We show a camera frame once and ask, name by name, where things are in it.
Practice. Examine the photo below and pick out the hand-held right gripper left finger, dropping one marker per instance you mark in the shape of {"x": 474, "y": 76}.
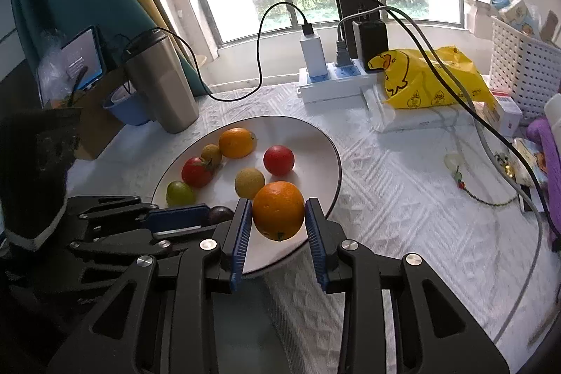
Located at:
{"x": 239, "y": 238}

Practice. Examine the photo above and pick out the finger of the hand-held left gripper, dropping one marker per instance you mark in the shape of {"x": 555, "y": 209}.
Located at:
{"x": 144, "y": 246}
{"x": 175, "y": 217}

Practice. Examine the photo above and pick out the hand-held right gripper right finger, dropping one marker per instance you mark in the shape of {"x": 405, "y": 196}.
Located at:
{"x": 316, "y": 238}

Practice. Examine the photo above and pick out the yellow-green round fruit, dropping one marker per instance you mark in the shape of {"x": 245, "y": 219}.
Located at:
{"x": 180, "y": 193}

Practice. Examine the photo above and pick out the dark purple round fruit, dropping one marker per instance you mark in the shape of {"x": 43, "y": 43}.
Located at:
{"x": 220, "y": 215}

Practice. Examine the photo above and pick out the oval orange kumquat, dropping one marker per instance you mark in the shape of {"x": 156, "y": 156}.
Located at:
{"x": 279, "y": 209}

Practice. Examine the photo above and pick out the red cherry tomato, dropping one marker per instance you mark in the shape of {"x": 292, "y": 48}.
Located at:
{"x": 197, "y": 172}
{"x": 278, "y": 160}

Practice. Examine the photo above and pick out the yellow-brown longan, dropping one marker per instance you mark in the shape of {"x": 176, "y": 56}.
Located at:
{"x": 211, "y": 154}
{"x": 249, "y": 182}

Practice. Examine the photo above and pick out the white round plate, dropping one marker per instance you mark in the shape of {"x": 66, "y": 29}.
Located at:
{"x": 307, "y": 163}

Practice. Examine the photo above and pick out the round orange citrus fruit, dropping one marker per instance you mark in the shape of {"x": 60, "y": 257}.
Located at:
{"x": 237, "y": 143}

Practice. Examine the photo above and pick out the cardboard box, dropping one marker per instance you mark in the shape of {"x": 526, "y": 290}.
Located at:
{"x": 96, "y": 128}

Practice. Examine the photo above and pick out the clear plastic bag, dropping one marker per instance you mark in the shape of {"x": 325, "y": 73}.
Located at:
{"x": 55, "y": 67}

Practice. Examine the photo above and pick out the blue plastic bowl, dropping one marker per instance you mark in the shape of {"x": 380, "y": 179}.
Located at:
{"x": 127, "y": 109}

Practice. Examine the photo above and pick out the steel thermos tumbler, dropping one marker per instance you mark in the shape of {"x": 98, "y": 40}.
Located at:
{"x": 162, "y": 89}

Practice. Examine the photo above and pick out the white power strip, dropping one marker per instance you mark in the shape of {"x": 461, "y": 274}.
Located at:
{"x": 333, "y": 87}

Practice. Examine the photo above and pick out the white wipes pack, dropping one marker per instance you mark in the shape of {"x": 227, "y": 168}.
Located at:
{"x": 412, "y": 117}

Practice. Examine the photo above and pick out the white charger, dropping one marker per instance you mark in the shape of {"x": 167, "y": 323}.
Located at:
{"x": 313, "y": 54}

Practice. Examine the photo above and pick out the black plug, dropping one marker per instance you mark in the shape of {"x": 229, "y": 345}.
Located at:
{"x": 344, "y": 54}

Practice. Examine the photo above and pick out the balcony railing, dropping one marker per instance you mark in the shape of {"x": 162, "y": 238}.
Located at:
{"x": 208, "y": 21}

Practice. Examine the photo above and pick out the yellow plastic bag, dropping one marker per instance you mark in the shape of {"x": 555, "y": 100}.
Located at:
{"x": 438, "y": 80}

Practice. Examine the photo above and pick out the black charger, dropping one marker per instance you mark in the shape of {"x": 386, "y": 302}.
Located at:
{"x": 370, "y": 43}

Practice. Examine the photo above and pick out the red and white box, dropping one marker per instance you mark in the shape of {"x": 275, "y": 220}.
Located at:
{"x": 504, "y": 113}

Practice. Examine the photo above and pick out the colourful printed packet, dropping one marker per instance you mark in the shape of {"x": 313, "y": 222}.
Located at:
{"x": 530, "y": 161}

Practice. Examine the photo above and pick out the purple cloth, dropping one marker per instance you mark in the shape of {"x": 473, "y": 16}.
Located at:
{"x": 545, "y": 141}

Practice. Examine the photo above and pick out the white plastic basket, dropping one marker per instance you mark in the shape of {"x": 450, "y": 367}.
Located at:
{"x": 521, "y": 67}

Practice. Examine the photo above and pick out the blue and white bottle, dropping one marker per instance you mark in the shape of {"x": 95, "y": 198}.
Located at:
{"x": 517, "y": 17}

